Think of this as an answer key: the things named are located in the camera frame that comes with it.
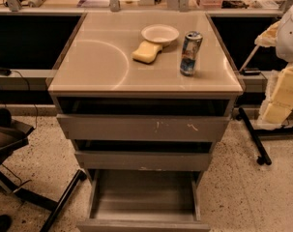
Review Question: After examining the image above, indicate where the black stand right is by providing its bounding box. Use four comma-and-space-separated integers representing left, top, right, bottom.
236, 107, 293, 165

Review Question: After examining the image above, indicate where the grey bottom drawer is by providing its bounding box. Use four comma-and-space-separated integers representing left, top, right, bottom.
77, 170, 210, 232

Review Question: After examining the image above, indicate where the black shoe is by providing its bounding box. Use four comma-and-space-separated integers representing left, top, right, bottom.
0, 215, 12, 232

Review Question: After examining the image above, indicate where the black power adapter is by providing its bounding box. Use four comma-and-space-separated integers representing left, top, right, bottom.
0, 68, 12, 76
241, 68, 261, 76

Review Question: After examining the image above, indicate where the white bowl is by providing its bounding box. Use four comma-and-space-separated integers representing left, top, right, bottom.
141, 24, 179, 47

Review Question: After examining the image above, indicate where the grey top drawer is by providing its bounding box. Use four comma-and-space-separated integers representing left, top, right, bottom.
57, 98, 229, 142

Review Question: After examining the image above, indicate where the grey drawer cabinet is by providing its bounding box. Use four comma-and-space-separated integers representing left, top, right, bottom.
45, 11, 246, 179

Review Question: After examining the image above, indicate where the white stick with black tip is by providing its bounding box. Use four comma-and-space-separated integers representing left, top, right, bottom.
239, 45, 260, 73

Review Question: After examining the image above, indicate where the grey drawer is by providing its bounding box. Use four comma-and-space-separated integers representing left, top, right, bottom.
57, 98, 229, 142
75, 140, 215, 171
77, 170, 210, 232

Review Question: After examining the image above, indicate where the black power adapter right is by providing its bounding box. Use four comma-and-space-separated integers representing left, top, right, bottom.
241, 68, 261, 76

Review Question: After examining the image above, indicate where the blue silver drink can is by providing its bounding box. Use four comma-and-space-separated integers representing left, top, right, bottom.
180, 31, 203, 76

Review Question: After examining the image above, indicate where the black power adapter left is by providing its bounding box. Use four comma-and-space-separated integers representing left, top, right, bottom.
0, 68, 12, 76

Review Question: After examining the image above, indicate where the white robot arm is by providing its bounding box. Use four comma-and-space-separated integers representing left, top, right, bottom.
254, 5, 293, 130

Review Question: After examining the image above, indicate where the yellow sponge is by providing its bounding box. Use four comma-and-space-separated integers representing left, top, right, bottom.
132, 41, 162, 64

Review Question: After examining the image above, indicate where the grey middle drawer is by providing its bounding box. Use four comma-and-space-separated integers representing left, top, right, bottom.
75, 140, 215, 171

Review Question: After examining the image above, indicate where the black chair left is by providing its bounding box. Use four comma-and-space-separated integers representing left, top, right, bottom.
0, 107, 85, 232

